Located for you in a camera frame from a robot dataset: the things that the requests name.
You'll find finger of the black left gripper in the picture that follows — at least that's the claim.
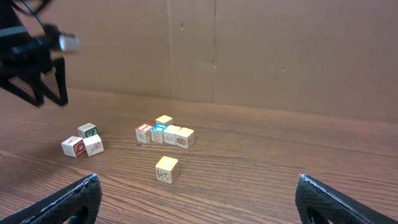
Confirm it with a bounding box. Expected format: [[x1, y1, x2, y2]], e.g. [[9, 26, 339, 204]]
[[40, 57, 68, 106], [1, 77, 44, 107]]

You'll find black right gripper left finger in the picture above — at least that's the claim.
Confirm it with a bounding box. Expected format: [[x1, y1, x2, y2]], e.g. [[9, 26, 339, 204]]
[[1, 173, 103, 224]]

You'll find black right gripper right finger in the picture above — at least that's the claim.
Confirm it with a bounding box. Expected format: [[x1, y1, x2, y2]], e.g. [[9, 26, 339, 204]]
[[295, 174, 397, 224]]

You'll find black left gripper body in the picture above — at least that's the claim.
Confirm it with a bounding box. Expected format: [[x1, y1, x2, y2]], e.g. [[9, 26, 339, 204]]
[[1, 0, 80, 78]]

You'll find red letter wooden block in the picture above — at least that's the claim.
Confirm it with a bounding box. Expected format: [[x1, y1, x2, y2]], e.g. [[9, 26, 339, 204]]
[[61, 136, 86, 157]]

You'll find white M wooden block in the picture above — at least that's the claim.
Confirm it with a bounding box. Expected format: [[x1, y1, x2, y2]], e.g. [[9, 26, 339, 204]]
[[83, 134, 104, 157]]

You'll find yellow front wooden block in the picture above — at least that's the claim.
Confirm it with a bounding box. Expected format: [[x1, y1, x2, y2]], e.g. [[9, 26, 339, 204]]
[[155, 156, 179, 184]]

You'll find yellow wooden block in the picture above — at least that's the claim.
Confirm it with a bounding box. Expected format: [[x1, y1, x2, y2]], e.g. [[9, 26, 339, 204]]
[[155, 115, 174, 126], [176, 128, 195, 149], [164, 125, 181, 145], [155, 156, 179, 184]]

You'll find green Z wooden block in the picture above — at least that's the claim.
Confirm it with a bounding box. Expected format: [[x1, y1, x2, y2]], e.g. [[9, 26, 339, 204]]
[[78, 123, 99, 138]]

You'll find red I wooden block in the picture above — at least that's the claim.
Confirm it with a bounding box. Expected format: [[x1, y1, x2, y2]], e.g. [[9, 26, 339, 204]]
[[136, 123, 153, 144]]

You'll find blue letter wooden block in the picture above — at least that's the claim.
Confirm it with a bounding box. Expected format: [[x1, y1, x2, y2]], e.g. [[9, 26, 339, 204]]
[[150, 123, 167, 143]]

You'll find yellow back wooden block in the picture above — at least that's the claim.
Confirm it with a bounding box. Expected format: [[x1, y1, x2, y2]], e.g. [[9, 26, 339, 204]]
[[155, 115, 174, 126]]

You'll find yellow middle wooden block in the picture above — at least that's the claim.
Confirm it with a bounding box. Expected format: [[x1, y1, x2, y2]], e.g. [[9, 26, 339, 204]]
[[164, 125, 181, 145]]

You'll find yellow right wooden block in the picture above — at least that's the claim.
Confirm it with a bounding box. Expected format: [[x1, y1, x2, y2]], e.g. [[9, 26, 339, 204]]
[[176, 128, 195, 149]]

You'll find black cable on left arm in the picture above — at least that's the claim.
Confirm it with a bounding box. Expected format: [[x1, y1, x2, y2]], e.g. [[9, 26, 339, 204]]
[[12, 0, 47, 32]]

